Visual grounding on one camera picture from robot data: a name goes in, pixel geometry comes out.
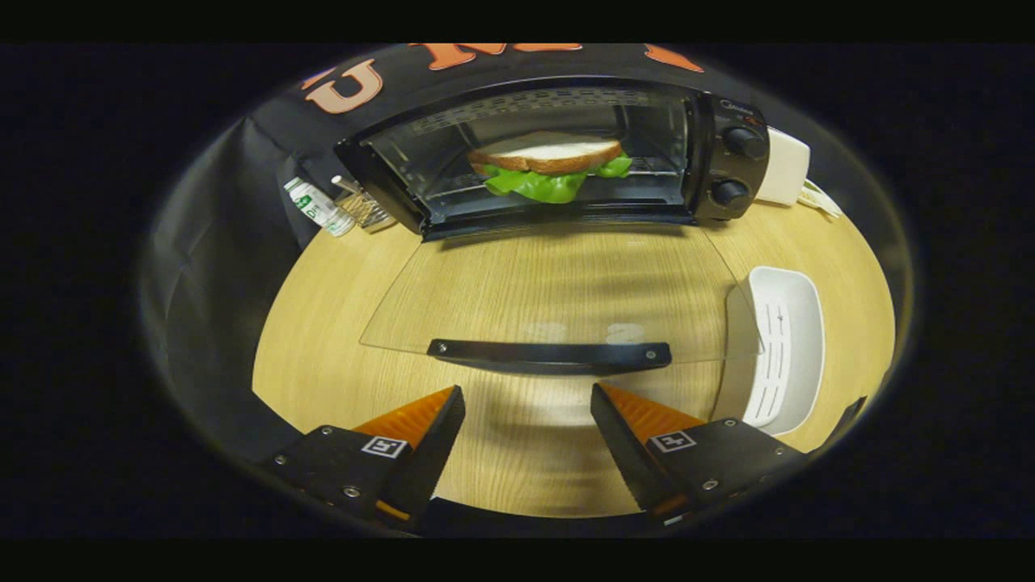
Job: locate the small white dish with beans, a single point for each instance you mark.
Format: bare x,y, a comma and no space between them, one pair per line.
821,200

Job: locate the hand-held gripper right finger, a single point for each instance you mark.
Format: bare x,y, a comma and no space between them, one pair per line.
627,453

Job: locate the lettuce sandwich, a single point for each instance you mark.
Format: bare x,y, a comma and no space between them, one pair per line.
550,158

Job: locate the small clear glass jar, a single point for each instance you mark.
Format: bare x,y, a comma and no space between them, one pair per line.
365,208

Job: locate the white plastic tray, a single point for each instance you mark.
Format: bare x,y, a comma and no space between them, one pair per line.
796,339

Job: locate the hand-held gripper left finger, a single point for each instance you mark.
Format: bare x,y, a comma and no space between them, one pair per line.
424,461

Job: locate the white plastic bottle green label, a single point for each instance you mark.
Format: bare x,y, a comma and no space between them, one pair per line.
317,208

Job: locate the white pop-up toaster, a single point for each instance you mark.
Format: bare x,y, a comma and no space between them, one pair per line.
786,166

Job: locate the black toaster oven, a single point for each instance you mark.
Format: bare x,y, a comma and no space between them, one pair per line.
732,166

